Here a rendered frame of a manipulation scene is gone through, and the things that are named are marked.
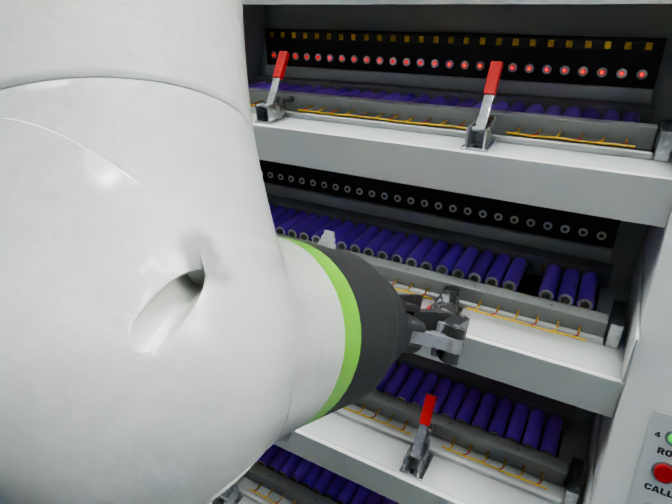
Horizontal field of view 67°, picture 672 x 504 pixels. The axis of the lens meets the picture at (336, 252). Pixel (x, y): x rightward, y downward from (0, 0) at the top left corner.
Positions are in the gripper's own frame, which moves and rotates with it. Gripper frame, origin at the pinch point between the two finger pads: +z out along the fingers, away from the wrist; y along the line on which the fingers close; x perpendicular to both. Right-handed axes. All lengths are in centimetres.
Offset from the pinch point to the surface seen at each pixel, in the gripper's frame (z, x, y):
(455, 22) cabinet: 19.8, 37.9, -10.6
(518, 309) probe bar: 11.1, 2.2, 7.1
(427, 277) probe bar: 10.7, 3.1, -3.5
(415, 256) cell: 15.1, 5.2, -6.9
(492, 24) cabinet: 19.8, 37.7, -5.5
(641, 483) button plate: 8.4, -10.4, 21.3
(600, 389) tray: 7.7, -3.1, 16.2
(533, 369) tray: 7.7, -3.1, 10.1
